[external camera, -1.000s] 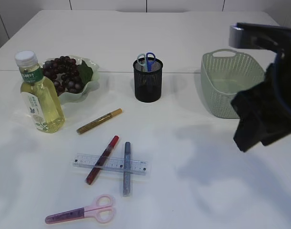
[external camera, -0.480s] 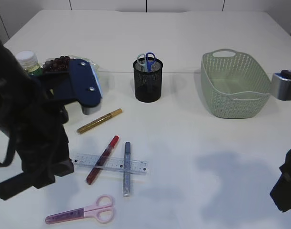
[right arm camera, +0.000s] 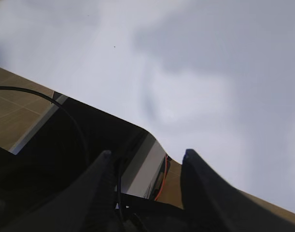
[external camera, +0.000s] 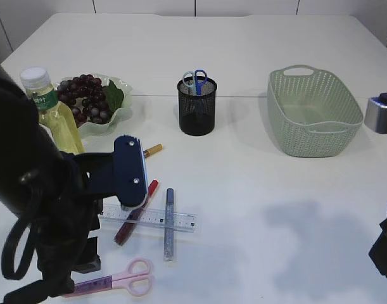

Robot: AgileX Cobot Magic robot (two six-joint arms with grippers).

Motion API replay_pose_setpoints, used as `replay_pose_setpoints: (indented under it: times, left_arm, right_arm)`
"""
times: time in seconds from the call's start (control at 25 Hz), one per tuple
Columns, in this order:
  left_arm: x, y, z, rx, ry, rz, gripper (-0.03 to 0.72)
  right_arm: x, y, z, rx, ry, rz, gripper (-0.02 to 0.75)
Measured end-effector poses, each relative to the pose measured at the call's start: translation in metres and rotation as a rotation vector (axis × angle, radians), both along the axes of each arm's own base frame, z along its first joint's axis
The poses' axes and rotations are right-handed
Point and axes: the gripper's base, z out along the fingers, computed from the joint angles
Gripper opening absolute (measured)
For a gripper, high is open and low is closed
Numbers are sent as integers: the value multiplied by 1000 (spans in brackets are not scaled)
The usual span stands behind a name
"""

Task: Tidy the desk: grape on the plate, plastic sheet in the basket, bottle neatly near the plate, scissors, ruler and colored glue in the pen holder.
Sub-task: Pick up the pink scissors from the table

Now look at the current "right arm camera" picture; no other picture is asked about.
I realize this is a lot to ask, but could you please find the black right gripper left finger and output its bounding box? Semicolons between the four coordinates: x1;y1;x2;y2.
0;150;119;232

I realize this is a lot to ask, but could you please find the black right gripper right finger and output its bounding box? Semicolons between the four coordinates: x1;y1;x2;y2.
180;149;295;232

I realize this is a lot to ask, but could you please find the orange wire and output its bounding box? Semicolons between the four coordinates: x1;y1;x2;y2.
154;154;169;202

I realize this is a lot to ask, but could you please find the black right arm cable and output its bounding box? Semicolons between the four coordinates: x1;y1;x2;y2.
0;86;90;170

